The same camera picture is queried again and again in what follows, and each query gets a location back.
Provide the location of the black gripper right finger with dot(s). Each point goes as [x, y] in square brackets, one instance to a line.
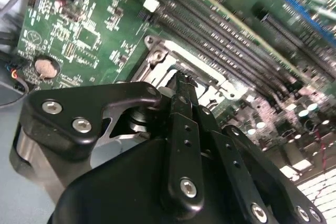
[245, 184]

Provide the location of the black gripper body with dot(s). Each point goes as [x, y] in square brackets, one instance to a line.
[118, 190]

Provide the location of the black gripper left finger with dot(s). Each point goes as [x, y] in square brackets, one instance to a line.
[183, 155]

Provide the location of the metal socket cover frame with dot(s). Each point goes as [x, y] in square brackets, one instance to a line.
[161, 72]

